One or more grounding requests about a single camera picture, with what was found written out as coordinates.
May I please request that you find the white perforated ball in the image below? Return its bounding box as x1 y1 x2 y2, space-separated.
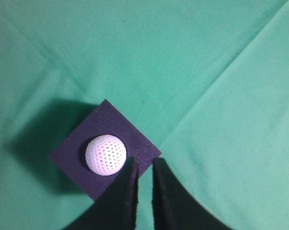
85 135 127 176

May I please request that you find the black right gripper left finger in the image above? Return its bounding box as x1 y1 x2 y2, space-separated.
64 157 139 230

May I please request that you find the dark purple foam cube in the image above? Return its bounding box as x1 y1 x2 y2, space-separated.
49 100 161 201

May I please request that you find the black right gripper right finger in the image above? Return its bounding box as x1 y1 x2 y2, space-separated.
152 158 227 230

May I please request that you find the green cloth backdrop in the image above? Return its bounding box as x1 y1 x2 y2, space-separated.
0 0 289 230

